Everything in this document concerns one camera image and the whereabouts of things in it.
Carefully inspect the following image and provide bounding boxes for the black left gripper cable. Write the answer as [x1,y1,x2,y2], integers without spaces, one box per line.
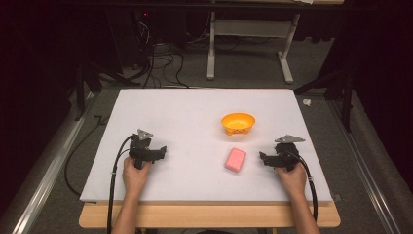
[106,135,134,234]

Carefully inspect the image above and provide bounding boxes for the aluminium rail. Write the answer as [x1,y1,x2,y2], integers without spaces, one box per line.
[9,92,98,234]
[327,98,405,234]

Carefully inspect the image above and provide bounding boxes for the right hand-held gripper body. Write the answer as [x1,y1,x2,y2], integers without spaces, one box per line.
[273,134,307,173]

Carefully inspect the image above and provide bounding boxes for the white metal desk frame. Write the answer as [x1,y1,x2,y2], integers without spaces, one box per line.
[206,0,302,85]

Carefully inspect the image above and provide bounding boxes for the wooden table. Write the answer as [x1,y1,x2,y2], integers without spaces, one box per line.
[78,200,342,229]

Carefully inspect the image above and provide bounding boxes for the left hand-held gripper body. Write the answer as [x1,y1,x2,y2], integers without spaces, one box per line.
[128,128,155,171]

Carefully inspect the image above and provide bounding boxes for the white foam mat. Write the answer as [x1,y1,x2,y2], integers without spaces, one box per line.
[79,88,334,205]

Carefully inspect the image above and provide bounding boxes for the person's right hand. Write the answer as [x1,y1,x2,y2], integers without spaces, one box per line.
[275,161,308,199]

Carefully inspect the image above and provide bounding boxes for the tangle of black cables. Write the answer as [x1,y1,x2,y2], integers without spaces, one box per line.
[131,19,191,90]

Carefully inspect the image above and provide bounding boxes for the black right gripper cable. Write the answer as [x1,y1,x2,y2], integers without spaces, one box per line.
[293,151,319,222]

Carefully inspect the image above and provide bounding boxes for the black floor cable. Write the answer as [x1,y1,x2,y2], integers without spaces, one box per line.
[63,114,110,198]

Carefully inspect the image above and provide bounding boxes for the black stand legs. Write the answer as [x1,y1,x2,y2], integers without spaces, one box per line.
[73,59,141,122]
[293,64,356,133]

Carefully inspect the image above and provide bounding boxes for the pink soap bar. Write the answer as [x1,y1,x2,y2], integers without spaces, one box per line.
[224,147,247,174]

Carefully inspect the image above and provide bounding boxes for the orange plastic bowl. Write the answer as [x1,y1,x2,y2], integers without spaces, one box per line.
[220,112,256,137]

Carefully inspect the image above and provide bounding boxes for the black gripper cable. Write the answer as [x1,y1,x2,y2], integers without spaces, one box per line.
[106,135,134,234]
[293,151,319,222]

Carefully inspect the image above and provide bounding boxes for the person's left hand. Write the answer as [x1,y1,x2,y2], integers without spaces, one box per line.
[122,157,154,198]

